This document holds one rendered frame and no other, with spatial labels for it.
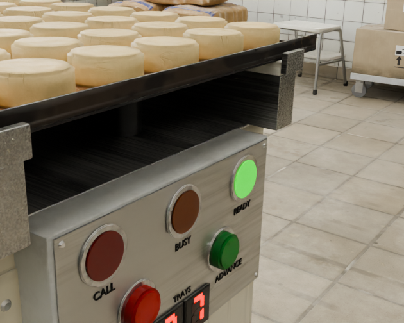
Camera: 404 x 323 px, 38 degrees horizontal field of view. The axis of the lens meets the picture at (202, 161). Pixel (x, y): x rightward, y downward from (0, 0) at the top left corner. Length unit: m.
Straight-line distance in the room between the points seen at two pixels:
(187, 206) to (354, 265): 1.65
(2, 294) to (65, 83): 0.13
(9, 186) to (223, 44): 0.23
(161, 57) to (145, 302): 0.17
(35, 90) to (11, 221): 0.07
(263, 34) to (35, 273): 0.29
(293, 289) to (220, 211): 1.42
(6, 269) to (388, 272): 1.76
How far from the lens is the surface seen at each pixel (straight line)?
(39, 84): 0.33
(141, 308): 0.40
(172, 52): 0.42
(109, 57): 0.38
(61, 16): 0.58
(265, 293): 1.84
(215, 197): 0.45
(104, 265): 0.37
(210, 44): 0.47
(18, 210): 0.31
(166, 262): 0.42
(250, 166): 0.48
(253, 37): 0.52
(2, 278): 0.36
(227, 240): 0.47
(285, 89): 0.52
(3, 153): 0.29
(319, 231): 2.24
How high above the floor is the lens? 0.99
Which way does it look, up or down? 20 degrees down
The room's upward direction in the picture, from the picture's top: 2 degrees clockwise
